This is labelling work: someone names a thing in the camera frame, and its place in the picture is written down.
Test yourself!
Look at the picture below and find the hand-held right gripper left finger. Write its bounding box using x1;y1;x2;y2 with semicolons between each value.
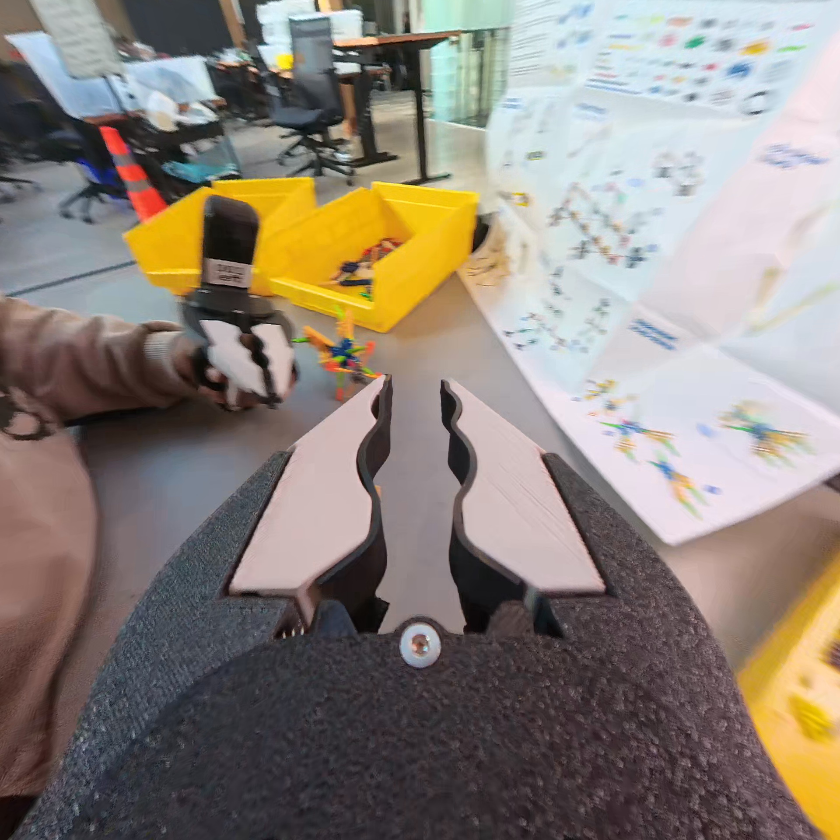
228;375;393;634

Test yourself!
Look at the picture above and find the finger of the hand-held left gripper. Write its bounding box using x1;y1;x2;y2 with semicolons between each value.
199;319;270;401
252;323;296;403

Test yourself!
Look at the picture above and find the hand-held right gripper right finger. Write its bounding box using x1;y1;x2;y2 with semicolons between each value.
441;379;606;634

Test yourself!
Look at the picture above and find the colourful toy construction model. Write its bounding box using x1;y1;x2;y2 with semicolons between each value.
292;308;385;401

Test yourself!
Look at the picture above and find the grey desk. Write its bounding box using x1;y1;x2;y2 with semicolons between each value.
52;256;840;756

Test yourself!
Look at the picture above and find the wooden standing desk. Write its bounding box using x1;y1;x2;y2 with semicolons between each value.
331;29;463;185

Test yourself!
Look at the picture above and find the person's left hand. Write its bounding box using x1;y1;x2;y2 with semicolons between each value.
171;331;263;413

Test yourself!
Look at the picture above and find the yellow storage bin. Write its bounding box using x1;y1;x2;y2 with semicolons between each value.
123;177;317;298
738;564;840;840
266;182;480;333

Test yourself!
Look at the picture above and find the orange traffic cone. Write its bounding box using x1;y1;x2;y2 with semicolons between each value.
98;126;168;224

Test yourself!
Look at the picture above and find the pile of toy building pieces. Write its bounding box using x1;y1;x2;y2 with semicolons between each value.
328;239;401;301

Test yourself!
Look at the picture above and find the black office chair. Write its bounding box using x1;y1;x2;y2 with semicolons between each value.
0;66;126;224
266;16;358;185

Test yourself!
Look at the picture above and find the whiteboard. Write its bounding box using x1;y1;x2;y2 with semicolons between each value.
29;0;126;80

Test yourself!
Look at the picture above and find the printed instruction sheet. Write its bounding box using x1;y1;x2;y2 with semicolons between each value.
457;0;840;546

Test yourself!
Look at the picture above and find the person's brown hoodie torso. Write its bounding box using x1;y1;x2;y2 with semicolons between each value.
0;394;99;798

